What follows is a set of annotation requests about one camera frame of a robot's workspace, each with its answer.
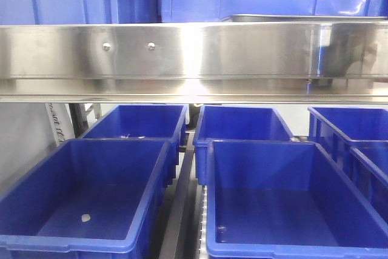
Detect silver metal tray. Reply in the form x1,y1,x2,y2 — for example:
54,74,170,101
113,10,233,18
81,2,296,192
221,14,387,22

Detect blue rear middle bin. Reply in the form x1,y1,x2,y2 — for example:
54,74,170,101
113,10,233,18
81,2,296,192
193,105,293,185

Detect blue bin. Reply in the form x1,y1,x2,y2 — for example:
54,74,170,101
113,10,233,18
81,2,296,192
206,141,387,258
81,104,188,180
308,107,387,177
193,105,293,185
1,139,171,258
350,147,387,222

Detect blue rear left bin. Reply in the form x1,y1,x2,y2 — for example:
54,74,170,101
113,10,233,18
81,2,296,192
81,104,188,180

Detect blue front center bin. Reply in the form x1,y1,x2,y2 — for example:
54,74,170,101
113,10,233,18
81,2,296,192
206,141,387,258

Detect blue front left bin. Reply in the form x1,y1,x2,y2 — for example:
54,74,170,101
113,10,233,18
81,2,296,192
1,139,171,258

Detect blue rear right bin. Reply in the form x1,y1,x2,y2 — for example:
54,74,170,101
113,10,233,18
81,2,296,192
308,107,387,177

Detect blue front right bin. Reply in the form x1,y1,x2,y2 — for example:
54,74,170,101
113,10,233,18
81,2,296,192
350,147,387,222

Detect stainless steel shelf rail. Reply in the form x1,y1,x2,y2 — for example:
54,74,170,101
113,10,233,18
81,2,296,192
1,19,387,104

